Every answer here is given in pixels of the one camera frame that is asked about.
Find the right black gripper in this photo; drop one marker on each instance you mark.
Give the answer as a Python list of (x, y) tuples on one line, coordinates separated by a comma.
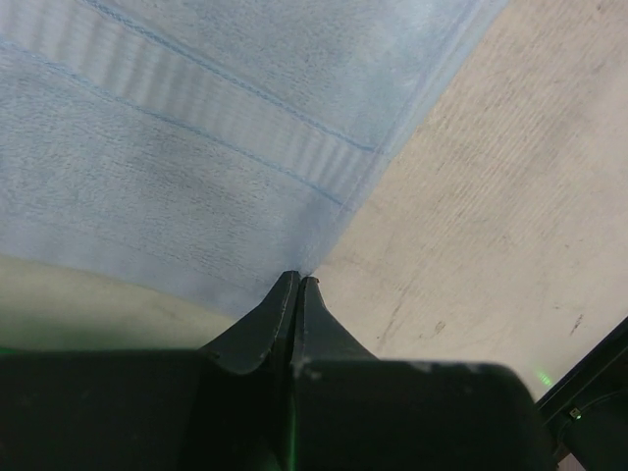
[(586, 411)]

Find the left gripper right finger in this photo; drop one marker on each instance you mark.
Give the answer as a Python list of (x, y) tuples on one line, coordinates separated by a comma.
[(355, 411)]

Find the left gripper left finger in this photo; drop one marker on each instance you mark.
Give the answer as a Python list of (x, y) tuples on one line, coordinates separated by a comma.
[(222, 406)]

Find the light blue towel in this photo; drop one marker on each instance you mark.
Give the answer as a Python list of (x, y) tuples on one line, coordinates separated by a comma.
[(202, 148)]

